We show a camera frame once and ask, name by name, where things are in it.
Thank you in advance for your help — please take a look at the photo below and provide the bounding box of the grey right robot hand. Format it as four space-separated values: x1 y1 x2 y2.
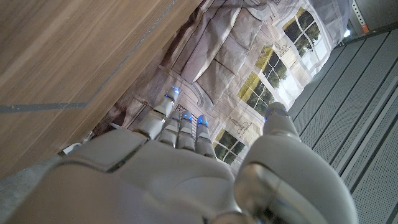
0 86 360 224

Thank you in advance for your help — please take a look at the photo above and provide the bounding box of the white slotted metal rail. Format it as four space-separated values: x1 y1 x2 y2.
351 0 371 34

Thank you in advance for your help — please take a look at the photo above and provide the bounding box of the printed living room backdrop cloth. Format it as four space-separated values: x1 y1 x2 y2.
93 0 355 170

